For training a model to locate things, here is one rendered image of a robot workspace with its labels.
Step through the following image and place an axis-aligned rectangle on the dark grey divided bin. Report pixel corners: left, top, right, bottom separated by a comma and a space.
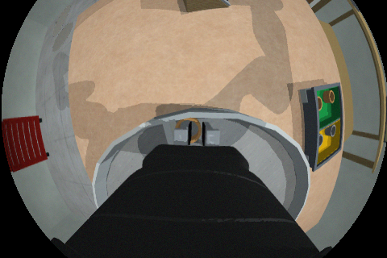
300, 82, 343, 172

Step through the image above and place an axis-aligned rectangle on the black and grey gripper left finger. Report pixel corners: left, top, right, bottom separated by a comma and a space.
173, 122, 192, 145

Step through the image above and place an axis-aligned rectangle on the bronze bushing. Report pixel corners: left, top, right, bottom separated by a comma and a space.
323, 90, 335, 103
318, 97, 323, 110
175, 118, 202, 143

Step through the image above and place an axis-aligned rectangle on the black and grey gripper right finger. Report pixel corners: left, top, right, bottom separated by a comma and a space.
202, 122, 220, 146

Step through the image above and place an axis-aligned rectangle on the grey round turntable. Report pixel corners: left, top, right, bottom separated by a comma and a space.
92, 108, 310, 221

